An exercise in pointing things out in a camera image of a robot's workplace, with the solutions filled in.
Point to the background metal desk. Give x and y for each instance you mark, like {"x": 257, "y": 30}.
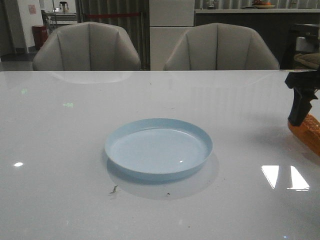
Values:
{"x": 54, "y": 20}

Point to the fruit bowl on counter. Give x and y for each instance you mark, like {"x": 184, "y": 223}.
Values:
{"x": 262, "y": 4}

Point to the pink wall notice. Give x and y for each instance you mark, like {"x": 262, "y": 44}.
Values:
{"x": 32, "y": 9}

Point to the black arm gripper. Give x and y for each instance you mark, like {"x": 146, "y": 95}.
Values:
{"x": 305, "y": 85}

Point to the beige cushion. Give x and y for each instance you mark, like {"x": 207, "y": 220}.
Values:
{"x": 308, "y": 61}

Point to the red trash bin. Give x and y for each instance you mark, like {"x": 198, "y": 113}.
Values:
{"x": 40, "y": 35}

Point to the orange toy corn cob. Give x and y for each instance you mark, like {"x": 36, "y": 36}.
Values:
{"x": 308, "y": 133}

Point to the red barrier belt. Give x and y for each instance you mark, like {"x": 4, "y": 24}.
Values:
{"x": 113, "y": 15}

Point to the right beige leather chair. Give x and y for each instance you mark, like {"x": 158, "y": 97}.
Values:
{"x": 221, "y": 47}

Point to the beige leather chair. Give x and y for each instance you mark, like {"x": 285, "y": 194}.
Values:
{"x": 87, "y": 46}
{"x": 221, "y": 47}

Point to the grey counter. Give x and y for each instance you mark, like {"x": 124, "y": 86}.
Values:
{"x": 279, "y": 27}

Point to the white cabinet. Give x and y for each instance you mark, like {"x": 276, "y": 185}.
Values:
{"x": 168, "y": 19}

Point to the light blue round plate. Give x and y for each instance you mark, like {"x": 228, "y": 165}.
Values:
{"x": 158, "y": 149}

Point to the left beige leather chair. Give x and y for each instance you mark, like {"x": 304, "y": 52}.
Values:
{"x": 87, "y": 46}

